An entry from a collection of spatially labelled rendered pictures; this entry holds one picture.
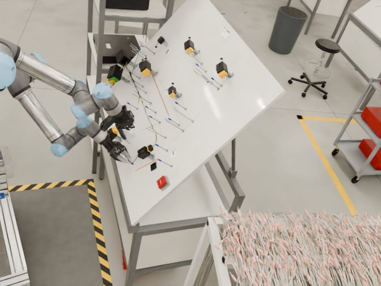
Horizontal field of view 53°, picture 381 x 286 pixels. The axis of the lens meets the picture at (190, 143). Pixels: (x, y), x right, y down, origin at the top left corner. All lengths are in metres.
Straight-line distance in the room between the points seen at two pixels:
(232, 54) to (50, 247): 1.89
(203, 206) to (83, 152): 1.69
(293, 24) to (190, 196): 4.27
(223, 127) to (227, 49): 0.48
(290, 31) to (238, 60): 4.23
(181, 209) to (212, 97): 0.69
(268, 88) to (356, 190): 2.65
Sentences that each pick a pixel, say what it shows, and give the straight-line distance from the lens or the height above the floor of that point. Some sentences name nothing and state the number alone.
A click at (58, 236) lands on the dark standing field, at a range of 3.07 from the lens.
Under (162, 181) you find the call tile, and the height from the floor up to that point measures 1.13.
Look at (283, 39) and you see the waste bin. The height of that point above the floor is 0.25.
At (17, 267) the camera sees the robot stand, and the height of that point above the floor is 0.23.
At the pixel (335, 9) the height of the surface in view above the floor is 0.51.
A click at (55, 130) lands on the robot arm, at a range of 1.97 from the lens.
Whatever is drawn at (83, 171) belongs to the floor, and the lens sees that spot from 3.50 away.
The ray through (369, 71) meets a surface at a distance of 5.67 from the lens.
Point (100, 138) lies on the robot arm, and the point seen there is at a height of 1.20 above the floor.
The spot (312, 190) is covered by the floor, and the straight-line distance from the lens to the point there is 3.98.
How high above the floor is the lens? 2.50
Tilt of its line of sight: 39 degrees down
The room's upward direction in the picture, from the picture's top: 15 degrees clockwise
